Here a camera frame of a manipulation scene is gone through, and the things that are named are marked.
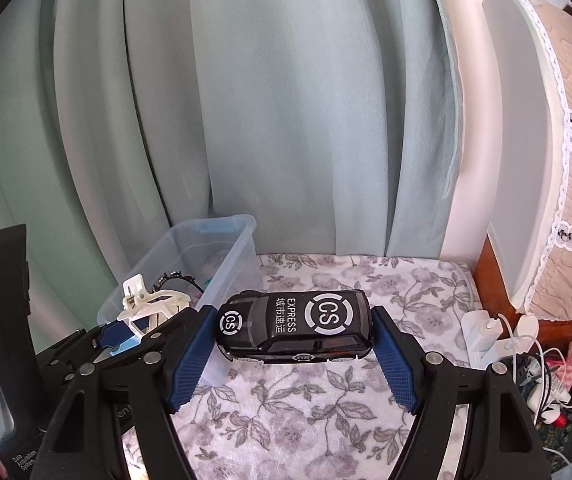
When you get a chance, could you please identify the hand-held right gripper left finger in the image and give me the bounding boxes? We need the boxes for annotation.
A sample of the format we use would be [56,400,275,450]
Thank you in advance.
[30,305,217,480]

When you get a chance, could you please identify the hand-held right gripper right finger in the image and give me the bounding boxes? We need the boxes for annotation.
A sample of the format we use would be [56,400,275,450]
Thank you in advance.
[372,305,552,480]

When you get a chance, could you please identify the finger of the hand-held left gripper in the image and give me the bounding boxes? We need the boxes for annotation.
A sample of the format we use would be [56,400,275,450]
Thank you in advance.
[36,321,136,387]

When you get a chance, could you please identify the black clover headband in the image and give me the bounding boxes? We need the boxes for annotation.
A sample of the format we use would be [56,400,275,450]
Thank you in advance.
[158,270,207,293]

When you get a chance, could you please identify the clear plastic container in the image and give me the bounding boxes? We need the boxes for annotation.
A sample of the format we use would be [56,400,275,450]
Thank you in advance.
[96,214,261,386]

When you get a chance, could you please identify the black toy car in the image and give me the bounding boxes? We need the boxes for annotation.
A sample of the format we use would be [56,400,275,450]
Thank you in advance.
[213,288,374,366]

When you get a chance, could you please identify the white chargers on power strip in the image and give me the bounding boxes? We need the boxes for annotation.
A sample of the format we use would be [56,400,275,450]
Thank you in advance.
[461,310,504,353]

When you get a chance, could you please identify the grey floral blanket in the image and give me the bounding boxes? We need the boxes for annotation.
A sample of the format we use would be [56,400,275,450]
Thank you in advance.
[116,252,482,480]

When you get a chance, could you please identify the white charger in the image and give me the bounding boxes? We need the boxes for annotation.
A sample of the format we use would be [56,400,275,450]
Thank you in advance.
[516,314,541,341]

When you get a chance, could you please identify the white headboard panel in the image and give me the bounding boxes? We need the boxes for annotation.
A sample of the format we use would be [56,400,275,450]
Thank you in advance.
[481,0,567,311]

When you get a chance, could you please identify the pale green curtain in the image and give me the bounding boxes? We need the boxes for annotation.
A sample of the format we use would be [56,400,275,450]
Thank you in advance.
[0,0,467,361]

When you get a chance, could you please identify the brown wooden bed frame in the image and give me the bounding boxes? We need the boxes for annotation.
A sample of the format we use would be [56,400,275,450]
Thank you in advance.
[473,232,572,361]

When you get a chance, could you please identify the white cable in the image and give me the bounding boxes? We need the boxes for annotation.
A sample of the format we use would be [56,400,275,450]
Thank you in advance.
[496,312,572,411]

